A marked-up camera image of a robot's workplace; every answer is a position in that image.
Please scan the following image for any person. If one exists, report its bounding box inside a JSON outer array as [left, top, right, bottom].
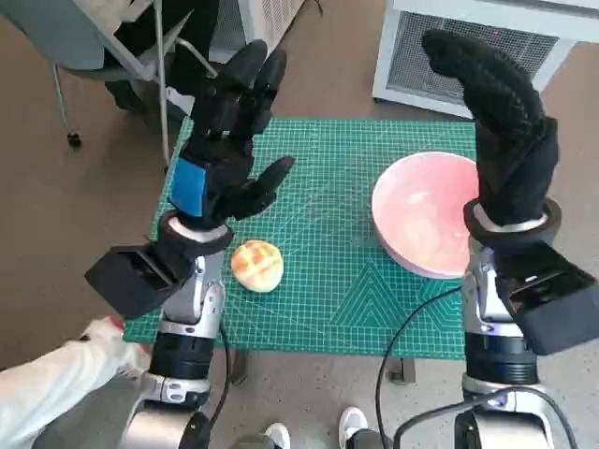
[[0, 315, 153, 449], [105, 0, 221, 118]]

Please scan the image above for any small white mesh cabinet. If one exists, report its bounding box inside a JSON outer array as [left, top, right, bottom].
[[208, 0, 310, 65]]

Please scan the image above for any large white mesh cabinet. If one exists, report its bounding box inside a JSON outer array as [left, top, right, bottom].
[[372, 0, 599, 121]]

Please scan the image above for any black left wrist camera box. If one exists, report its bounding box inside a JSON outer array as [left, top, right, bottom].
[[83, 240, 196, 322]]

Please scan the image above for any long black robot cable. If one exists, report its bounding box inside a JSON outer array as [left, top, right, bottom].
[[373, 285, 464, 449]]

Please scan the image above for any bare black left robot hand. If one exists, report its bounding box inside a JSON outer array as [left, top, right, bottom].
[[168, 39, 296, 229]]

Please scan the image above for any green cutting mat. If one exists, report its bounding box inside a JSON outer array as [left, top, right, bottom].
[[122, 116, 478, 361]]

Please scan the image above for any white shoe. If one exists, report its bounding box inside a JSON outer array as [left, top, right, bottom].
[[265, 423, 291, 449], [339, 406, 369, 439]]

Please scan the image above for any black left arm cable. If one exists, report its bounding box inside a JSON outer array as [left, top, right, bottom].
[[200, 325, 234, 449]]

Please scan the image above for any round toy bread bun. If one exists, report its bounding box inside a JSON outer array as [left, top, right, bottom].
[[230, 239, 285, 295]]

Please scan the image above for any black right shoulder cable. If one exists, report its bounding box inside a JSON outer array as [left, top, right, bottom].
[[392, 385, 586, 449]]

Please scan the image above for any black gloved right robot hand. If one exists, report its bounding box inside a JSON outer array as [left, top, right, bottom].
[[420, 30, 562, 230]]

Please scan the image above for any grey office chair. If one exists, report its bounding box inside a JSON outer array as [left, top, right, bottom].
[[0, 0, 221, 166]]

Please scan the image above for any black table leg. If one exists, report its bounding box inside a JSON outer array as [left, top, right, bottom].
[[387, 357, 417, 387], [228, 350, 252, 387]]

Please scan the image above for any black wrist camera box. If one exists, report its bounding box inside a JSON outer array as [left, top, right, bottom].
[[83, 240, 196, 322], [498, 240, 599, 356]]

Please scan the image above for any pink bowl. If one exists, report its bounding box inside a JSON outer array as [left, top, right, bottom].
[[372, 152, 481, 281]]

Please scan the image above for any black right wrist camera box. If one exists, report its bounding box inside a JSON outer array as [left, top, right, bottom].
[[498, 240, 599, 356]]

